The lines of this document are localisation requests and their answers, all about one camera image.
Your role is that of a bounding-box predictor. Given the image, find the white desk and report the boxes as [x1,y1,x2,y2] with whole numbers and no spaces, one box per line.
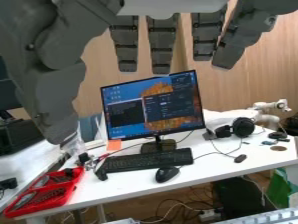
[0,139,70,214]
[12,109,298,222]

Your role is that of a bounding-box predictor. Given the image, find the large black box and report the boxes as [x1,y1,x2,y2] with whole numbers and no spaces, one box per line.
[0,117,47,157]

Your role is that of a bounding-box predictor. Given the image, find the small white jointed device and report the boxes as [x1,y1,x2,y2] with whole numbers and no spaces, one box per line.
[252,97,293,125]

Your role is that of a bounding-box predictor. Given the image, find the orange paper note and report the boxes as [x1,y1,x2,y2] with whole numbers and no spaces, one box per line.
[106,138,124,152]

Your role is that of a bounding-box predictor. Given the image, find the red tray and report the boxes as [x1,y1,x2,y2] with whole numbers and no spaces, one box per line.
[3,182,76,219]
[28,165,87,194]

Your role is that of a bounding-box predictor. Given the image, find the black keyboard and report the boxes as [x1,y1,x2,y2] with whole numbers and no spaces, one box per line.
[94,147,196,182]

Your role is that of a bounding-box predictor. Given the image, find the black headphones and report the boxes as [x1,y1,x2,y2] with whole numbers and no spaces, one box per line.
[215,116,259,140]

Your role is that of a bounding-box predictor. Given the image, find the computer screen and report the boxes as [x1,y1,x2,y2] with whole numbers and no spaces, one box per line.
[100,69,207,154]

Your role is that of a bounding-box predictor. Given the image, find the black computer mouse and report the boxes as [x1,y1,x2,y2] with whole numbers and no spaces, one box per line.
[155,165,181,184]

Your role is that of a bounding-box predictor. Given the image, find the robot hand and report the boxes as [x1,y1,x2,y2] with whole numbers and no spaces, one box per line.
[0,0,298,146]

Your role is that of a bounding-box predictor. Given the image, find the green bag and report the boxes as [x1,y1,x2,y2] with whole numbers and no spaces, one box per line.
[265,167,296,209]

